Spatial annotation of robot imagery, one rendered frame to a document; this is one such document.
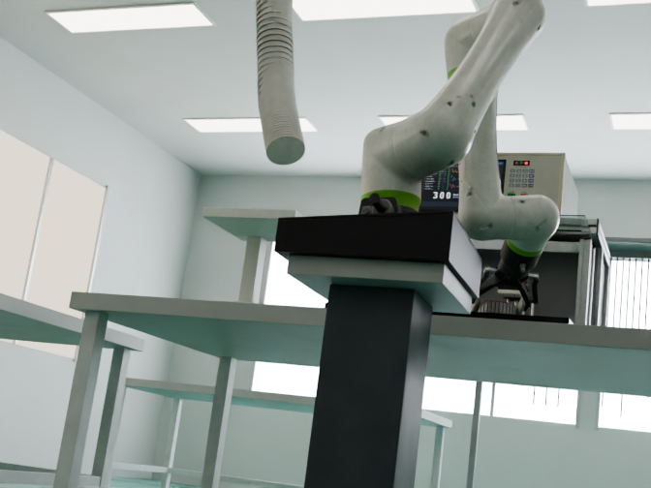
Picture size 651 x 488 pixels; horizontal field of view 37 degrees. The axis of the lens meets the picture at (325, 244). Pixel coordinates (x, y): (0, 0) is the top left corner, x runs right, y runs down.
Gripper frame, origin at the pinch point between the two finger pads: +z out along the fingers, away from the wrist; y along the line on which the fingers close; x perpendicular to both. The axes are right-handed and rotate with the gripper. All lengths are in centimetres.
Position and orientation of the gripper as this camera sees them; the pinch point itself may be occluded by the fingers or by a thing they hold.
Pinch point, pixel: (495, 309)
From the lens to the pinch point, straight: 254.1
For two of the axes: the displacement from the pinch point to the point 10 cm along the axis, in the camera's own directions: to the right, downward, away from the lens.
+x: 0.7, -7.3, 6.8
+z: -1.4, 6.7, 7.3
